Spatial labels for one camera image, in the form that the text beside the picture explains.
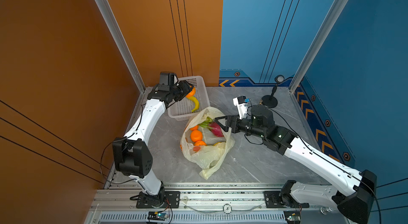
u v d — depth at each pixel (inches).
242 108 24.4
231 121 23.3
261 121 20.2
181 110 41.8
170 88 25.3
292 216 28.0
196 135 36.0
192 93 31.2
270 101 42.8
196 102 42.7
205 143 35.9
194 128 30.4
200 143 34.3
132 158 17.7
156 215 27.9
